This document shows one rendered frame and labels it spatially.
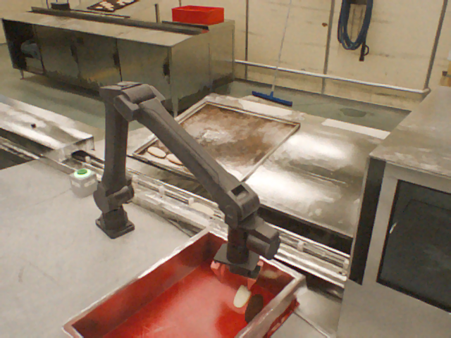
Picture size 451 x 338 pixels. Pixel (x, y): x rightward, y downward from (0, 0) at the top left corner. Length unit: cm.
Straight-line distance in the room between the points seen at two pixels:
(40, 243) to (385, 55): 413
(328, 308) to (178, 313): 38
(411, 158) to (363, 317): 37
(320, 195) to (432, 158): 66
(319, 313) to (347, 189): 48
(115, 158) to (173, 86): 307
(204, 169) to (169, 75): 333
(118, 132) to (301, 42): 423
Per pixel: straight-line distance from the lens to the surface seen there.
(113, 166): 125
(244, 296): 113
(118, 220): 139
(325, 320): 113
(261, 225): 96
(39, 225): 154
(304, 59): 527
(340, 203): 140
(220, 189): 93
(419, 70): 485
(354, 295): 97
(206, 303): 114
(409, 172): 78
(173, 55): 419
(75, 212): 156
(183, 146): 98
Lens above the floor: 164
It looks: 29 degrees down
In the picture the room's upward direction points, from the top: straight up
